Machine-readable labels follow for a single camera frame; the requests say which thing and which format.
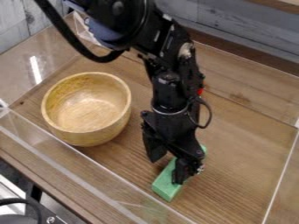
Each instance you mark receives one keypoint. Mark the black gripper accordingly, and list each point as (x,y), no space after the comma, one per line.
(168,132)

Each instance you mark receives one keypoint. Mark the green rectangular block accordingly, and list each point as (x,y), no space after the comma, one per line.
(163,185)

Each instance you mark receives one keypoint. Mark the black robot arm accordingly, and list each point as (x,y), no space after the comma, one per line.
(125,24)

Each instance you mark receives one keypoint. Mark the brown wooden bowl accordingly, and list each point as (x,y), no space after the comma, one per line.
(86,108)

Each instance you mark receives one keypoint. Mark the red toy strawberry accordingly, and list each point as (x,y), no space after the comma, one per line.
(200,91)

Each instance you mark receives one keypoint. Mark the black metal stand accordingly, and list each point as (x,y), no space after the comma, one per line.
(20,210)

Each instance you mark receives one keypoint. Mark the clear acrylic tray wall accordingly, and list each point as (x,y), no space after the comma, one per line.
(84,186)

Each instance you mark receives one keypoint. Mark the clear acrylic corner bracket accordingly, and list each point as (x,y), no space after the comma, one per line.
(82,29)

